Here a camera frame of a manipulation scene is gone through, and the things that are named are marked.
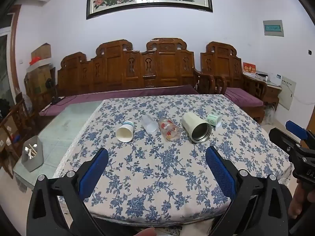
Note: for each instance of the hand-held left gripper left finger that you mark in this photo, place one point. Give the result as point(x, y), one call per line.
point(94, 169)

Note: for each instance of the glass cup red print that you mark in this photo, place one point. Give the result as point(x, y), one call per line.
point(168, 129)

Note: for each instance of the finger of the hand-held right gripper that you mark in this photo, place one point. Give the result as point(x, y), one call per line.
point(296, 129)
point(283, 137)

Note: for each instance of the purple sofa cushion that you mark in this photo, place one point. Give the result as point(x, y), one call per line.
point(98, 98)

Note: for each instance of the wall display panel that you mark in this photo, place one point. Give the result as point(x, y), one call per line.
point(273, 28)

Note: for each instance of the large cardboard box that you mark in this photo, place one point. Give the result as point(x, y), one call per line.
point(37, 81)

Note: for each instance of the grey bin with sticks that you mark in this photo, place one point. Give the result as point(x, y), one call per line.
point(33, 157)

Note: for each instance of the clear plastic cup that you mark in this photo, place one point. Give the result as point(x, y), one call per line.
point(149, 125)

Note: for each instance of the carved wooden sofa bench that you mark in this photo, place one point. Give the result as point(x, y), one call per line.
point(128, 71)

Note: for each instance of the grey-green low table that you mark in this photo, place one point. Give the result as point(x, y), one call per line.
point(64, 125)

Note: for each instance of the carved wooden armchair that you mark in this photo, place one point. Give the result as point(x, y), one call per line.
point(221, 68)

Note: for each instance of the red gift box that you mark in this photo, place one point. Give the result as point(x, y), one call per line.
point(249, 68)

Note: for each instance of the blue floral tablecloth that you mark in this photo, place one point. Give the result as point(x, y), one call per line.
point(157, 172)

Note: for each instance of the white printer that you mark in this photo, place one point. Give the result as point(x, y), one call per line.
point(262, 75)

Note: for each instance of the person's left hand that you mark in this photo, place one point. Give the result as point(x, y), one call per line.
point(142, 232)

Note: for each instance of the white box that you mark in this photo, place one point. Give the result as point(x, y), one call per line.
point(275, 79)

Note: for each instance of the small cardboard box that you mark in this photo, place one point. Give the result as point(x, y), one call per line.
point(41, 51)

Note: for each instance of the white paper cup blue stripe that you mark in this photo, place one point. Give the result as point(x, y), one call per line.
point(124, 134)

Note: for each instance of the white electrical wall cabinet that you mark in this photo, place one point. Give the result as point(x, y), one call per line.
point(288, 92)

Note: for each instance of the cream steel cup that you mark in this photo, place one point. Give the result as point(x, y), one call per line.
point(196, 127)

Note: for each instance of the small green print cup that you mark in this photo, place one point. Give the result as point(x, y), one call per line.
point(213, 120)

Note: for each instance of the person's right hand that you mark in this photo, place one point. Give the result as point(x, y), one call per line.
point(296, 201)

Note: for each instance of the wooden side table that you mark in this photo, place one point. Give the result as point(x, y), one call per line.
point(270, 93)

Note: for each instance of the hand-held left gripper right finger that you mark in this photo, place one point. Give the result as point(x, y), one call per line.
point(219, 172)

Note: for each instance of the purple armchair cushion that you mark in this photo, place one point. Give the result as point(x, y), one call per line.
point(242, 95)

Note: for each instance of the wooden chair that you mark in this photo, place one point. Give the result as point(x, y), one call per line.
point(14, 127)

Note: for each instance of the clear plastic bag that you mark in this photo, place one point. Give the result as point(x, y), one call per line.
point(269, 114)

